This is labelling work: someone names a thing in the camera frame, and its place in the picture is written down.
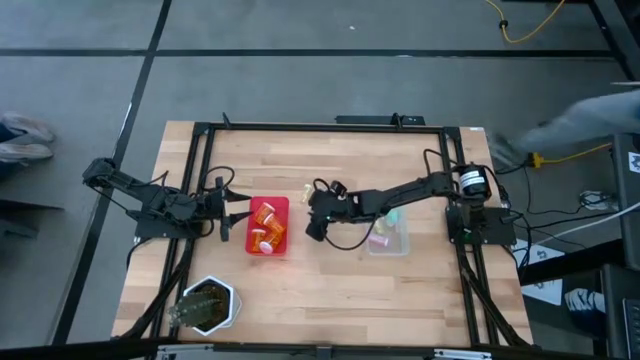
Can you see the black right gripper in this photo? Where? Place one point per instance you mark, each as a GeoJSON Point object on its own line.
{"type": "Point", "coordinates": [332, 207]}

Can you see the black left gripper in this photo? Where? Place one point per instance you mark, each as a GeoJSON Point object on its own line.
{"type": "Point", "coordinates": [215, 205]}

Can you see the orange pill bottle white cap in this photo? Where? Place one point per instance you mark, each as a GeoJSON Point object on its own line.
{"type": "Point", "coordinates": [264, 212]}
{"type": "Point", "coordinates": [270, 243]}
{"type": "Point", "coordinates": [257, 240]}
{"type": "Point", "coordinates": [274, 226]}

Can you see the pale yellow pill bottle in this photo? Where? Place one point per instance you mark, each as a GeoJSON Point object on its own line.
{"type": "Point", "coordinates": [306, 193]}
{"type": "Point", "coordinates": [382, 227]}

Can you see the pale green pill bottle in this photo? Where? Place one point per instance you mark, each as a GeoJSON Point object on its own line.
{"type": "Point", "coordinates": [394, 216]}

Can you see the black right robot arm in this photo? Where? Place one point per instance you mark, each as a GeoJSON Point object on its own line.
{"type": "Point", "coordinates": [410, 192]}

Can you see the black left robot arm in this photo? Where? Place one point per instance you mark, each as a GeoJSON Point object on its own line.
{"type": "Point", "coordinates": [165, 202]}

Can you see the pink plastic bin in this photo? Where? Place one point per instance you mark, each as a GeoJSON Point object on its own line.
{"type": "Point", "coordinates": [251, 220]}

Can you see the clear plastic bin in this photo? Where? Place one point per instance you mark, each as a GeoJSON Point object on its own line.
{"type": "Point", "coordinates": [400, 246]}

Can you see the white hexagonal plant pot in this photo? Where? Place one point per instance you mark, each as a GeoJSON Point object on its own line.
{"type": "Point", "coordinates": [235, 305]}

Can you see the green cactus plant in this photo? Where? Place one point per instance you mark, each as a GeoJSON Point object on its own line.
{"type": "Point", "coordinates": [195, 307]}

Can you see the black front rig beam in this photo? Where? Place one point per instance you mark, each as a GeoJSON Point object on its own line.
{"type": "Point", "coordinates": [100, 350]}

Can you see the person's shoe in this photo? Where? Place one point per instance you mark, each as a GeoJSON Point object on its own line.
{"type": "Point", "coordinates": [25, 127]}
{"type": "Point", "coordinates": [25, 152]}

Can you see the white printed sheet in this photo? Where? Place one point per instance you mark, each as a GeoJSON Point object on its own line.
{"type": "Point", "coordinates": [547, 295]}

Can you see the black desk leg bar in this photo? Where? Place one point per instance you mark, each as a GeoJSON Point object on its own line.
{"type": "Point", "coordinates": [575, 262]}

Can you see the person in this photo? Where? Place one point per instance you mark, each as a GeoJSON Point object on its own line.
{"type": "Point", "coordinates": [585, 120]}

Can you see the blue white cloth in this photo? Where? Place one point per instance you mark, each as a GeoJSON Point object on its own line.
{"type": "Point", "coordinates": [582, 302]}

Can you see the black computer case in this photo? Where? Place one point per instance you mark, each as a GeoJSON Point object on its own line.
{"type": "Point", "coordinates": [627, 210]}

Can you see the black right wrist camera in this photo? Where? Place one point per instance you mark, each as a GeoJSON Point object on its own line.
{"type": "Point", "coordinates": [316, 230]}

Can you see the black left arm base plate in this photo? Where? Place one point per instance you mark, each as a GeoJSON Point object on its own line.
{"type": "Point", "coordinates": [160, 231]}

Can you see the black aluminium table frame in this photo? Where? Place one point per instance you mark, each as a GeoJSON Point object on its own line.
{"type": "Point", "coordinates": [325, 127]}

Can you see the silver metal bracket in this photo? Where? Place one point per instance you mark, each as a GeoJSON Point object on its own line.
{"type": "Point", "coordinates": [462, 355]}
{"type": "Point", "coordinates": [185, 352]}

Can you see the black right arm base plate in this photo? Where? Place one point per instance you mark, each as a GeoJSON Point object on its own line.
{"type": "Point", "coordinates": [500, 227]}

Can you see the black floor stand frame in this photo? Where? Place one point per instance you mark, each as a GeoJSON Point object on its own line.
{"type": "Point", "coordinates": [615, 35]}

